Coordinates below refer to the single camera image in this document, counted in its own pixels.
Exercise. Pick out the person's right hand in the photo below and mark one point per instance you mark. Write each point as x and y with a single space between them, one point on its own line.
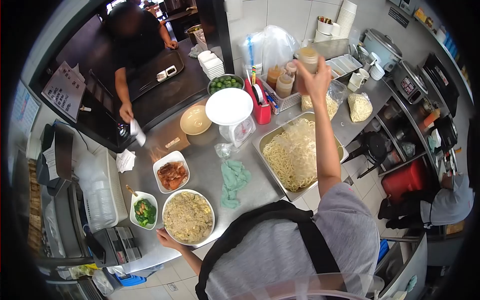
318 84

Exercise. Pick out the person's left hand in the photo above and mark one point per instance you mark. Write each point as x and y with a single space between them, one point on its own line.
169 241

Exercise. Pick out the person's right thumb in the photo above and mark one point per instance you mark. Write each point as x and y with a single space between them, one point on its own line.
300 72

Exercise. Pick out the person's left fingers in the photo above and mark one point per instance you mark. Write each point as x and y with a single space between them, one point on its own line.
161 233

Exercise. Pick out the person's right fingers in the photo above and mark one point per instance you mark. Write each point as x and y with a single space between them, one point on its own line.
324 67

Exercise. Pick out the round white plate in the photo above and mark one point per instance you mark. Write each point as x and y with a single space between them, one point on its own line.
167 228

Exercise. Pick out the clear squeeze bottle brown sauce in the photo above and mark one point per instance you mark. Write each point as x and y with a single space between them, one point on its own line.
308 58

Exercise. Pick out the white capped squeeze bottle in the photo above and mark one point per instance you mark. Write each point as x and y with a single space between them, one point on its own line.
291 71

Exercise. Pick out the row of white rectangular dishes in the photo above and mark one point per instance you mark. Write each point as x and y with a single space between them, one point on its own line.
343 64

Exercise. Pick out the tan sauce squeeze bottle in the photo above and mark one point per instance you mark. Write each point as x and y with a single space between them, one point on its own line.
284 87

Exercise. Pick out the green broccoli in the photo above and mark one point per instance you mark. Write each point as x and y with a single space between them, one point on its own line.
144 212

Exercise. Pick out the orange sauce squeeze bottle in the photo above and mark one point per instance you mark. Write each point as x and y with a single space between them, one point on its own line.
273 77

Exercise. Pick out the small white square plate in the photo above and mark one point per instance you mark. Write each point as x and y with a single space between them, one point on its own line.
134 219

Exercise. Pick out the fried rice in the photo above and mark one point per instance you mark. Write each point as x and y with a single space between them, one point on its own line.
188 216

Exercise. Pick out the white plastic sauce basket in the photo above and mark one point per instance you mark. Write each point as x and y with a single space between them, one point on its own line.
287 102

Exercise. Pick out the large clear bag of noodles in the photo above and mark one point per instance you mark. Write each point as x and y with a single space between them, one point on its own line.
333 99

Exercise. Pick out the white mug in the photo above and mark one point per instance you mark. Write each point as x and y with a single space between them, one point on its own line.
355 80

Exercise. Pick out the bundle of clear plastic bags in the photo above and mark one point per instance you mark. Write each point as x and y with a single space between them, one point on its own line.
275 47

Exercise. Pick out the white utensil pot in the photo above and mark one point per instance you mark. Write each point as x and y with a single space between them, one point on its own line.
324 27

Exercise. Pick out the grey cash register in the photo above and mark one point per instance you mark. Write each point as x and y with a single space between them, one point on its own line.
116 245

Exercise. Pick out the stack of white paper bowls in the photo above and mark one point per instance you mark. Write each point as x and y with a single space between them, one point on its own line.
345 18

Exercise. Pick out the small bag of noodles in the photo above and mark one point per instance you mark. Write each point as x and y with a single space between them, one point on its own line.
359 108

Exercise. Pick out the red tape dispenser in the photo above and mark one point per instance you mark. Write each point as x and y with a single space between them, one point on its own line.
261 110

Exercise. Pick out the blue crate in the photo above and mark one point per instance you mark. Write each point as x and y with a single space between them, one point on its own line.
130 280

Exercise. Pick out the roast chicken pieces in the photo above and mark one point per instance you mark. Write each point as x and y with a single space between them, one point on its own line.
172 175

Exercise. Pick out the white rice cooker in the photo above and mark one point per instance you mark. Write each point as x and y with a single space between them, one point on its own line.
380 47

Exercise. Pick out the white basket of plastic containers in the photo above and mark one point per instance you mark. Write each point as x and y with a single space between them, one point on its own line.
103 191

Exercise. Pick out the white rectangular plate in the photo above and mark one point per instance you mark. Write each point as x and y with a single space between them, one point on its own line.
162 159

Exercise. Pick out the metal tray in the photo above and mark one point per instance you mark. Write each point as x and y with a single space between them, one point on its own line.
267 139

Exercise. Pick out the metal bowl of limes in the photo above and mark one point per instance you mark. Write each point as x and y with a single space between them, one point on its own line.
225 83

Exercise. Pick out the white kitchen scale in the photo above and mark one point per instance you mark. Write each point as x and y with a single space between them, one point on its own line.
230 108

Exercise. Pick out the crumpled white receipt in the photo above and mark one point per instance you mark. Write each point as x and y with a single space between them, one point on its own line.
125 160

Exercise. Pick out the pile of yellow noodles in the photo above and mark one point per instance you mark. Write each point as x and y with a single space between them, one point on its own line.
290 157

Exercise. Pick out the silver rice cooker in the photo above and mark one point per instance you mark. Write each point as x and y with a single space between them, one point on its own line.
409 83

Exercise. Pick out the stack of white square plates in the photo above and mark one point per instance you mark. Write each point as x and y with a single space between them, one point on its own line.
213 65

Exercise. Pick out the green cloth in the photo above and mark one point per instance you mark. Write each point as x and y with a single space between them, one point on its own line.
233 180

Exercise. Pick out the black stool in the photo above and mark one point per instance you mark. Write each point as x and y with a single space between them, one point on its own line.
373 148

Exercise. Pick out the white paper slip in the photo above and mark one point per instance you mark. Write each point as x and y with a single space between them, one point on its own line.
138 133

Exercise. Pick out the crumpled clear plastic bag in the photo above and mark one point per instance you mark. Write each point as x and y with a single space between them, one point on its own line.
224 150

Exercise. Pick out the beige bowl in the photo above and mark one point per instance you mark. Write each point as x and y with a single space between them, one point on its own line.
195 120

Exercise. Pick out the person's body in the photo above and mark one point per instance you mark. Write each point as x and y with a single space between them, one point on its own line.
277 251

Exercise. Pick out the black receipt printer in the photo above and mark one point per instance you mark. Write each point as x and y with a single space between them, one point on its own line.
56 157

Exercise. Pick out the white double sauce dish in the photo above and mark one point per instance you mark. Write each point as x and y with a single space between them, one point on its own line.
166 73

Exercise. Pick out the red plastic container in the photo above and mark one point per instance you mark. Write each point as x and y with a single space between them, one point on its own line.
403 182

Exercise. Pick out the black serving tray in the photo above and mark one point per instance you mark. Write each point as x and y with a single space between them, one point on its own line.
150 80

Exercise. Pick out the handwritten paper sign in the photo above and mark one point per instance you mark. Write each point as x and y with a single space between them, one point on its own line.
64 92

